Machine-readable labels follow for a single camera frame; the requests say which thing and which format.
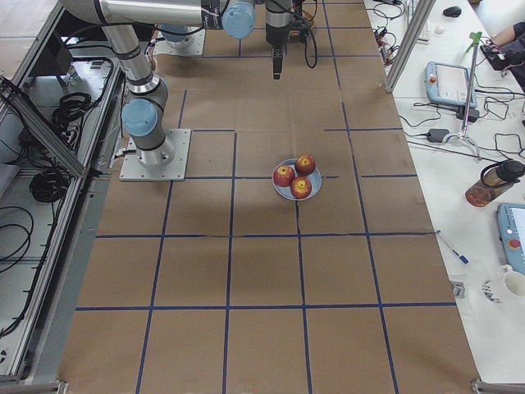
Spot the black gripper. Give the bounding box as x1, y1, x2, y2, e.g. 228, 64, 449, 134
272, 44, 285, 80

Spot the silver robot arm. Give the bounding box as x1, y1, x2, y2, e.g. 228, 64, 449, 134
62, 1, 257, 169
160, 1, 313, 48

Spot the red apple plate outer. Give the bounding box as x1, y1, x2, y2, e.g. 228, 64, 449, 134
294, 154, 317, 176

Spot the red apple plate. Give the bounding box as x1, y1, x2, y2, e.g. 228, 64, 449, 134
294, 154, 317, 176
290, 176, 313, 199
272, 165, 296, 187

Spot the red apple plate back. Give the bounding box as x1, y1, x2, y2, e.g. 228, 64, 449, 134
272, 165, 296, 187

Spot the light blue plate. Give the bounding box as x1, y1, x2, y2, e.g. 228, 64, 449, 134
272, 158, 322, 201

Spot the red apple plate front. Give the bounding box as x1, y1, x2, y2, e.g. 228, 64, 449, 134
290, 176, 313, 199

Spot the blue teach pendant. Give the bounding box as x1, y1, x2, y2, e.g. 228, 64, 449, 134
424, 62, 470, 108

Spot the brown water bottle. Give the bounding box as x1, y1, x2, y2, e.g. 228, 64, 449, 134
464, 159, 524, 208

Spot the blue white pen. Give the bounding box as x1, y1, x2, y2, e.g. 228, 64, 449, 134
436, 230, 469, 264

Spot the white mug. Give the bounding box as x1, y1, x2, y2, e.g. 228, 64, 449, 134
482, 264, 524, 304

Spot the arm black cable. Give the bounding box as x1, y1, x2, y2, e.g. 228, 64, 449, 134
286, 7, 319, 69

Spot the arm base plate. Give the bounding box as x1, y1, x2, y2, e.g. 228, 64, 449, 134
153, 30, 205, 57
119, 129, 191, 181

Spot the aluminium frame post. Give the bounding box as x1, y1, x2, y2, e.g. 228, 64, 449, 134
382, 0, 436, 94

